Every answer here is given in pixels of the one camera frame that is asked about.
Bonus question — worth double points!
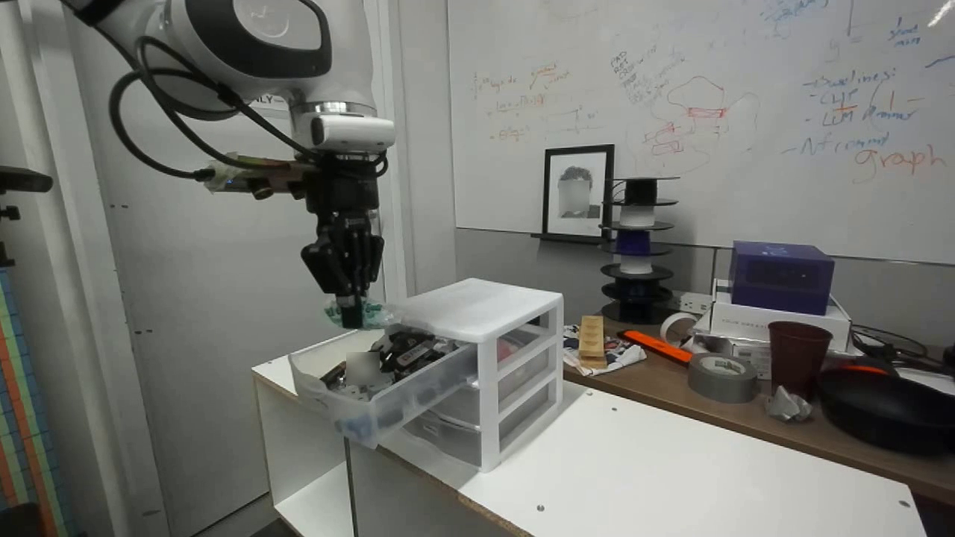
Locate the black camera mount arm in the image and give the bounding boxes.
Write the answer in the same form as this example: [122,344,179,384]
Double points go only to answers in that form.
[0,165,57,198]

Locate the white cardboard box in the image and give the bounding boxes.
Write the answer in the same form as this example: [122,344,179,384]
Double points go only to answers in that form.
[707,277,852,356]

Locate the maroon plastic cup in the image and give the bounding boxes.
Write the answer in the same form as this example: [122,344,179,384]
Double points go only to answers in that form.
[766,318,834,400]

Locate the colourful striped board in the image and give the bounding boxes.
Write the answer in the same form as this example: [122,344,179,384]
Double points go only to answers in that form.
[0,268,67,537]

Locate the tan wooden block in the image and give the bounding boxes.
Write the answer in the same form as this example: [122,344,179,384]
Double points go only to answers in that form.
[575,314,607,365]

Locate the loose papers on desk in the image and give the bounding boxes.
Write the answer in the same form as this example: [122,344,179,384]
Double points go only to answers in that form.
[560,330,651,378]

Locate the black framed portrait picture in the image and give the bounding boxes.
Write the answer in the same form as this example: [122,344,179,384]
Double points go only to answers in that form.
[540,142,616,242]

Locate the translucent plastic drawer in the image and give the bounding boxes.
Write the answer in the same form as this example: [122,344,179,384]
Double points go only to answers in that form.
[406,381,560,469]
[425,348,560,426]

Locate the orange hand tool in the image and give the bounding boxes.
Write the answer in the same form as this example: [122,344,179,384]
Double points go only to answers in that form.
[619,326,695,371]

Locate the grey duct tape roll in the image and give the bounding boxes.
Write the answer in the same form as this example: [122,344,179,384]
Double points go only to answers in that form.
[687,351,763,406]

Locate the white cube shelf cabinet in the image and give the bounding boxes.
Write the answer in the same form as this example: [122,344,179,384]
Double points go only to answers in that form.
[249,356,931,537]

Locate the purple filament spool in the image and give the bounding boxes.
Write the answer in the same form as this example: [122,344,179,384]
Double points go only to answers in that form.
[606,223,675,263]

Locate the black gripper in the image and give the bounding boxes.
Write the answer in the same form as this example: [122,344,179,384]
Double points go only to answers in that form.
[297,154,388,326]

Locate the white mug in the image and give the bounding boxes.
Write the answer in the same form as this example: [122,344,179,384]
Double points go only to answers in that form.
[657,307,701,348]

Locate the clear drawer with small parts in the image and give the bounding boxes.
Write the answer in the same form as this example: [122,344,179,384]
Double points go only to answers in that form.
[285,323,555,454]

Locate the white plastic drawer unit frame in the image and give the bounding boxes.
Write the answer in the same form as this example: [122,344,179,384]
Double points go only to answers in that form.
[381,274,566,471]

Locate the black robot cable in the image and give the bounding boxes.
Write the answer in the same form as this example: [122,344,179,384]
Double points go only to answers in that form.
[103,37,331,184]

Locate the black core empty spool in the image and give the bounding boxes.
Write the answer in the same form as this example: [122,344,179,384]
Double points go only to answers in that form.
[615,172,684,208]

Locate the crumpled silver foil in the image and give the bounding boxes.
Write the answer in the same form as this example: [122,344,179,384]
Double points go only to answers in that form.
[763,384,815,426]

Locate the brown wooden desk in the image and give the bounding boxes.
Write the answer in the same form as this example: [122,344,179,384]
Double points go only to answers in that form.
[560,323,955,503]

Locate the grey door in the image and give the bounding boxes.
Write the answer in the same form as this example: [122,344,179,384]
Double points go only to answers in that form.
[91,0,400,537]

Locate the whiteboard with writing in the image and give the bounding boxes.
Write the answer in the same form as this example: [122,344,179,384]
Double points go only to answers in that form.
[443,0,955,265]

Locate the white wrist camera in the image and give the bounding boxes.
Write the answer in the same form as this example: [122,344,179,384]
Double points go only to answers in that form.
[307,111,397,154]

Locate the white filament spool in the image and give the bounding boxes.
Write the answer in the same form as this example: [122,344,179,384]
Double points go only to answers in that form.
[595,253,678,284]
[606,199,681,232]

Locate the purple box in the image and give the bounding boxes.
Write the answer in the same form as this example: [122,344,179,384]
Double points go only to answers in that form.
[727,239,834,317]

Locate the white packet with green print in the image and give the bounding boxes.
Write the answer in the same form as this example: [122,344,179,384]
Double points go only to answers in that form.
[324,298,388,335]

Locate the tan wrist mount board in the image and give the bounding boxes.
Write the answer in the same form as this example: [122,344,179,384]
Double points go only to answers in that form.
[202,162,322,199]

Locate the black pan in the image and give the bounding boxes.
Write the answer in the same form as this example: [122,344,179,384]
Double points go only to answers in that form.
[815,362,955,459]

